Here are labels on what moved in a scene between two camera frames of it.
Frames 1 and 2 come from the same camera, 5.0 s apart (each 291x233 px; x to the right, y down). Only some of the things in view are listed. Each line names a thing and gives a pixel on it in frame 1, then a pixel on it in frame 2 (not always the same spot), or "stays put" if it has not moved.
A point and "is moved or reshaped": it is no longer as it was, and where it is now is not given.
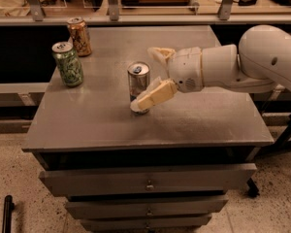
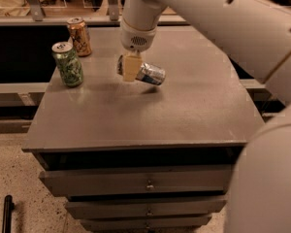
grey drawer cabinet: [169, 170] stays put
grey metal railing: [113, 16] stays put
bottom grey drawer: [150, 224] stays put
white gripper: [185, 69] → [137, 39]
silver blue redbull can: [139, 81] is moved or reshaped
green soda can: [69, 64] stays put
